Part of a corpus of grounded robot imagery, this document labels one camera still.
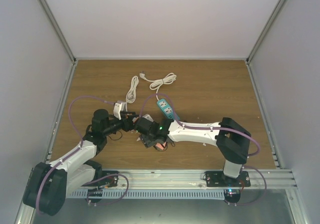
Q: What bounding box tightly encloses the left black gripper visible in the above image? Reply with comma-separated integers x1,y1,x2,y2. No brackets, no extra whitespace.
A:
103,112,142,136

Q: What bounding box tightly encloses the pink charger plug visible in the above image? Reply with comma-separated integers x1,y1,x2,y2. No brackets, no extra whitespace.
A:
154,142,168,151

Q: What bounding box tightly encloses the white orange-strip cord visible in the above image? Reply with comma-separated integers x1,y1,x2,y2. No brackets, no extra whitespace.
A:
125,75,140,103

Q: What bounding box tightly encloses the teal power strip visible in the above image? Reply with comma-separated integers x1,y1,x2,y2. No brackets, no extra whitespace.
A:
157,99,180,120

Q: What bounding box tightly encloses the white teal-strip cord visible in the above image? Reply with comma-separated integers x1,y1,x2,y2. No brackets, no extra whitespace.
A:
138,70,178,101

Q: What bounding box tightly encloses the orange power strip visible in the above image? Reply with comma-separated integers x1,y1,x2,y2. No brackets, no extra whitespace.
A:
126,114,139,125

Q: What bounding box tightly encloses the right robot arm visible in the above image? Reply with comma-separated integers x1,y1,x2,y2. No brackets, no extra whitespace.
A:
134,117,251,186

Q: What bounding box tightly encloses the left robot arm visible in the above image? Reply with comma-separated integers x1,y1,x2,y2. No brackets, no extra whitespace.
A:
22,109,138,216

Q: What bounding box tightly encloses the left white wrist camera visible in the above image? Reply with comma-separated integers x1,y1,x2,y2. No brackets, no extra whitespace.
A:
113,101,128,120

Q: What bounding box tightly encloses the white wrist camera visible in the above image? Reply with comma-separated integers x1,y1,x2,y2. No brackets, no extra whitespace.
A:
113,101,128,120
143,114,153,122

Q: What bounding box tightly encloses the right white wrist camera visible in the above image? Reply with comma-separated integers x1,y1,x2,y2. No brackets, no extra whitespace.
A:
143,114,153,122

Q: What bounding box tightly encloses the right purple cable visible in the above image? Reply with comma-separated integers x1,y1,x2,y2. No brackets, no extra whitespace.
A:
138,93,270,207

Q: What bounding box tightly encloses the purple cable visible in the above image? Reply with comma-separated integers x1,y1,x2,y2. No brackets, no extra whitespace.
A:
138,93,270,207
34,96,118,216

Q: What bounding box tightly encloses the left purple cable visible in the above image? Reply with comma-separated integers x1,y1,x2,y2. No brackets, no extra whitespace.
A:
34,96,118,216

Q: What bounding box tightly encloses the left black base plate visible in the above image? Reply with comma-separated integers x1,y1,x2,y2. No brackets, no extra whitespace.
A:
84,170,119,203

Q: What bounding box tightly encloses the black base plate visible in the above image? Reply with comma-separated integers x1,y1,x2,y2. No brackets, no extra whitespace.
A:
84,170,119,203
203,170,251,204

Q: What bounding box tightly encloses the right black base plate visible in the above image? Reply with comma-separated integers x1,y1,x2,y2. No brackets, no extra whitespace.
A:
203,170,251,204

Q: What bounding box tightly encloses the grey slotted cable duct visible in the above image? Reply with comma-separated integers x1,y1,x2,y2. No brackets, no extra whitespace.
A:
67,189,226,199

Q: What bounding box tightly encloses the aluminium front rail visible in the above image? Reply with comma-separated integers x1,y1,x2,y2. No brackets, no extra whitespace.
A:
27,167,297,190

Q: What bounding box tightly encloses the right aluminium frame post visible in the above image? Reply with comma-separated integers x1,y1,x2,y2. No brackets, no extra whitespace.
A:
245,0,288,65

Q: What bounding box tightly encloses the aluminium frame post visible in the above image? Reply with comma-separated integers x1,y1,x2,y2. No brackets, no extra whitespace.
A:
38,0,76,65
245,0,288,65

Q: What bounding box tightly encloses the left aluminium frame post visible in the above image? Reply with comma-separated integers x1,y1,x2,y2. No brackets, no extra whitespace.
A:
38,0,76,65

